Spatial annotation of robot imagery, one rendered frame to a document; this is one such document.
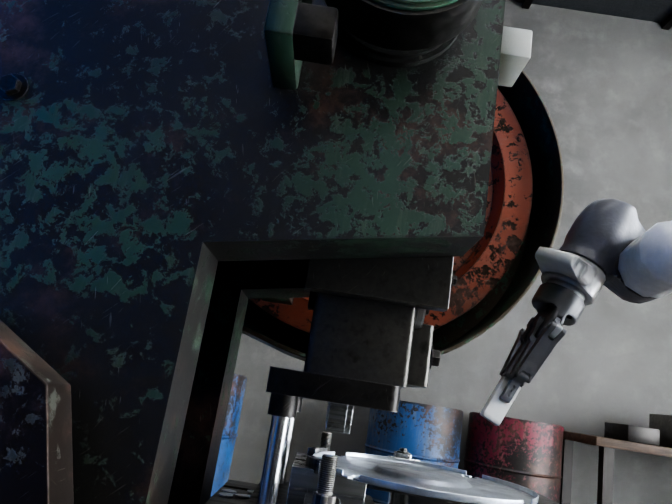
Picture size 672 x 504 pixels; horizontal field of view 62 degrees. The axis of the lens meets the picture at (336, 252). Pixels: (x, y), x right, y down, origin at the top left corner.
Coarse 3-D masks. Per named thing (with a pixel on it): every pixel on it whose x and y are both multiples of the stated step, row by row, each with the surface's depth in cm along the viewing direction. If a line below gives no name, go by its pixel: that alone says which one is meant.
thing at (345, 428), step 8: (336, 408) 73; (344, 408) 73; (352, 408) 74; (328, 416) 72; (336, 416) 72; (344, 416) 72; (328, 424) 72; (336, 424) 72; (344, 424) 72; (336, 432) 72; (344, 432) 73
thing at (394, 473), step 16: (352, 464) 75; (368, 464) 78; (384, 464) 76; (400, 464) 84; (416, 464) 87; (432, 464) 86; (368, 480) 62; (384, 480) 61; (400, 480) 67; (416, 480) 67; (432, 480) 68; (448, 480) 69; (464, 480) 72; (480, 480) 80; (496, 480) 80; (432, 496) 59; (448, 496) 59; (464, 496) 59; (480, 496) 64; (496, 496) 66; (512, 496) 68; (528, 496) 71
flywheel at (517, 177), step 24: (504, 120) 122; (504, 144) 121; (504, 168) 120; (528, 168) 120; (504, 192) 118; (528, 192) 118; (504, 216) 117; (528, 216) 117; (480, 240) 119; (504, 240) 116; (456, 264) 118; (480, 264) 114; (504, 264) 114; (456, 288) 113; (480, 288) 113; (264, 312) 115; (288, 312) 111; (312, 312) 111; (432, 312) 112; (456, 312) 112
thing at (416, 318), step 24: (336, 312) 71; (360, 312) 71; (384, 312) 71; (408, 312) 71; (312, 336) 70; (336, 336) 70; (360, 336) 70; (384, 336) 70; (408, 336) 70; (432, 336) 73; (312, 360) 69; (336, 360) 69; (360, 360) 69; (384, 360) 69; (408, 360) 70; (432, 360) 72; (408, 384) 71
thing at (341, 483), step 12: (300, 456) 77; (300, 468) 66; (300, 480) 66; (312, 480) 66; (336, 480) 66; (348, 480) 66; (288, 492) 65; (300, 492) 65; (312, 492) 65; (336, 492) 66; (348, 492) 66; (360, 492) 66
